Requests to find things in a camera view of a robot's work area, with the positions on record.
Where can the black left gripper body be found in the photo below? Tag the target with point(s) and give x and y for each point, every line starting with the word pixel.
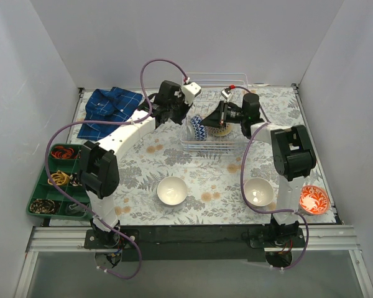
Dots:
pixel 180 109

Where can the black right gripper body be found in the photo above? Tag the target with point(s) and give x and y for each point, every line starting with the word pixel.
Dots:
pixel 222 112

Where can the brown lattice pattern bowl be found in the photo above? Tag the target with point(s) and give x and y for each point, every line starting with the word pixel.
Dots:
pixel 222 131

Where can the blue zigzag pattern bowl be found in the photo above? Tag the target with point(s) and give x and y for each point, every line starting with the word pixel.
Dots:
pixel 199 130

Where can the plain white bowl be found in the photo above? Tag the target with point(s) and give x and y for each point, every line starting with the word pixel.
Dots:
pixel 172 191
pixel 258 192

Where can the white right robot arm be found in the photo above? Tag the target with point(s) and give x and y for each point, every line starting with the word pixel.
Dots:
pixel 292 149

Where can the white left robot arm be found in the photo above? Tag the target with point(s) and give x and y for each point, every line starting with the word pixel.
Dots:
pixel 98 169

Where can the blue plaid shirt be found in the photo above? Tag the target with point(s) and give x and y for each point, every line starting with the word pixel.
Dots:
pixel 116 105

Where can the floral patterned table mat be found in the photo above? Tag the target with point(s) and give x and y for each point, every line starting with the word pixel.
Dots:
pixel 213 181

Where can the red floral pattern bowl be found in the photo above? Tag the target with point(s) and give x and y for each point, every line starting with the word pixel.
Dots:
pixel 314 200

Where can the red rubber bands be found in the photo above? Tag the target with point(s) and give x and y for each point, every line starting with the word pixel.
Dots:
pixel 64 153

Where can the yellow rubber bands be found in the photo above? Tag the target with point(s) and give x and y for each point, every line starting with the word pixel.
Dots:
pixel 59 177

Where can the green compartment tray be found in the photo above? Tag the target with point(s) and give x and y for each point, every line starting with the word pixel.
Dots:
pixel 60 202

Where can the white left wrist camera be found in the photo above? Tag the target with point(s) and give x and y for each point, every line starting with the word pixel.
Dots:
pixel 190 91

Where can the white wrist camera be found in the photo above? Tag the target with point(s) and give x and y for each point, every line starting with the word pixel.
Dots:
pixel 190 91
pixel 227 93

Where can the white wire dish rack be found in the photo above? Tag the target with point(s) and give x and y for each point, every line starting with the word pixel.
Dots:
pixel 204 104

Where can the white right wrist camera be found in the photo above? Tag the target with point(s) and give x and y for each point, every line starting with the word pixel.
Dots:
pixel 227 93

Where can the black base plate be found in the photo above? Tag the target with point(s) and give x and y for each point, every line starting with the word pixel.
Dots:
pixel 202 242

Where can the aluminium frame rail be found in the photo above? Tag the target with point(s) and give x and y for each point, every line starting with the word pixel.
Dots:
pixel 57 239

